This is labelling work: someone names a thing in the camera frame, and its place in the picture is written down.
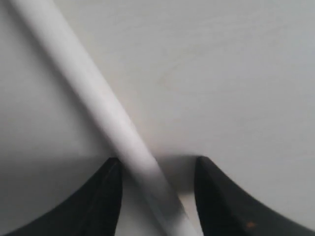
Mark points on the wooden drumstick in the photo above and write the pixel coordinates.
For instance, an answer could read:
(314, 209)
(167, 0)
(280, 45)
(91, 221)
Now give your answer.
(64, 49)

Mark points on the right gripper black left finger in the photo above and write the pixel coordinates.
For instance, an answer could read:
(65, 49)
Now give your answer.
(93, 210)

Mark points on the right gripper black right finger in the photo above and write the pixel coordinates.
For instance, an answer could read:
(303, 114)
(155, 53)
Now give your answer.
(225, 209)

